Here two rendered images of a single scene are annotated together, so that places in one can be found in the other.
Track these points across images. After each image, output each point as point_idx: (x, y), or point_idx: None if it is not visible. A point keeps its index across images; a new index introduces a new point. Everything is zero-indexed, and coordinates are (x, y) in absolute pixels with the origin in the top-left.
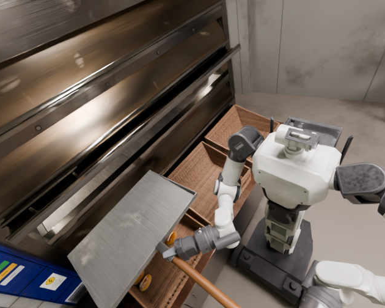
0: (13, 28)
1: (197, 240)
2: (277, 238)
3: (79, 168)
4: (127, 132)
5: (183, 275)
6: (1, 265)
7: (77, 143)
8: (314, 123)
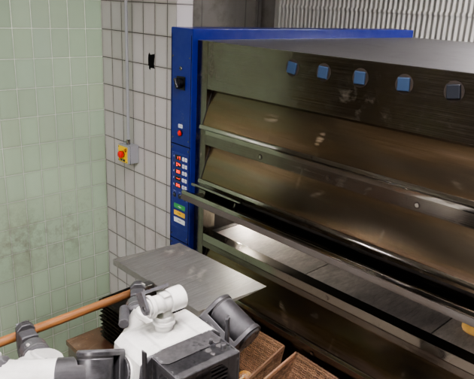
0: (296, 89)
1: (135, 296)
2: None
3: (253, 213)
4: (301, 236)
5: None
6: (182, 207)
7: (268, 194)
8: (204, 362)
